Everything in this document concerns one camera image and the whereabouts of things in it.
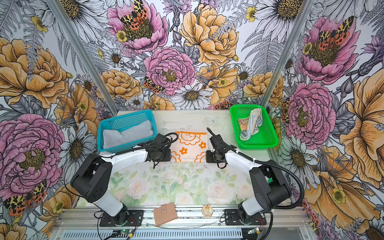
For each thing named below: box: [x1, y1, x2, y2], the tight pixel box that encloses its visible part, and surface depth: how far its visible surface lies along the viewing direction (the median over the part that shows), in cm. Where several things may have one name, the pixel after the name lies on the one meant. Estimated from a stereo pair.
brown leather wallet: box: [153, 202, 178, 226], surface depth 76 cm
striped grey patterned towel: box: [238, 108, 263, 141], surface depth 108 cm
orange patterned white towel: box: [170, 131, 209, 163], surface depth 101 cm
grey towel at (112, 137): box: [103, 120, 154, 149], surface depth 105 cm
